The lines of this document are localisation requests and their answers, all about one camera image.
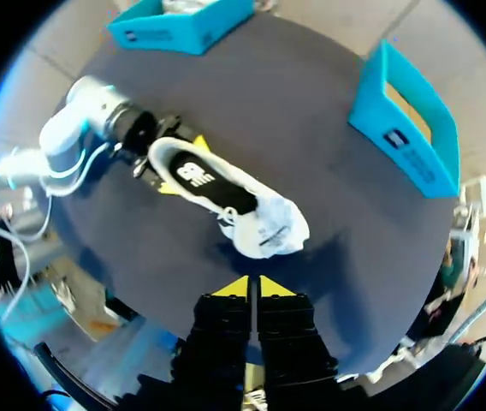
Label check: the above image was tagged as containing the teal box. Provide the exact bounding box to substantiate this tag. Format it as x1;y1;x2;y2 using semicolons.
347;39;461;200
105;0;256;57

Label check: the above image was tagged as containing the black and blue insole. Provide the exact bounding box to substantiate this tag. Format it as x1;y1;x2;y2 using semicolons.
168;149;259;216

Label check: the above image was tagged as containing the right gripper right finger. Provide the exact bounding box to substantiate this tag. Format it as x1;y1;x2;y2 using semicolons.
257;275;349;411

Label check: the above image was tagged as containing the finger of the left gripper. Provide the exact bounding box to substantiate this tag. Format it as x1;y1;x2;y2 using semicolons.
169;122;210;152
133;158;181;196

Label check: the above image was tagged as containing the white shoe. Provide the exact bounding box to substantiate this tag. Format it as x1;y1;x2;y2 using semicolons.
146;136;311;260

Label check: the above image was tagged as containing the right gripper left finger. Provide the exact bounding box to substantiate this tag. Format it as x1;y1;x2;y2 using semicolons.
169;275;252;411

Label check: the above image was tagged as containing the person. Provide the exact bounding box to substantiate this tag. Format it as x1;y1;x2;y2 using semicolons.
422;239;486;343

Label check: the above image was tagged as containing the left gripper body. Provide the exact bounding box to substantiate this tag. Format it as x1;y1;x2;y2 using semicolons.
116;110;184;179

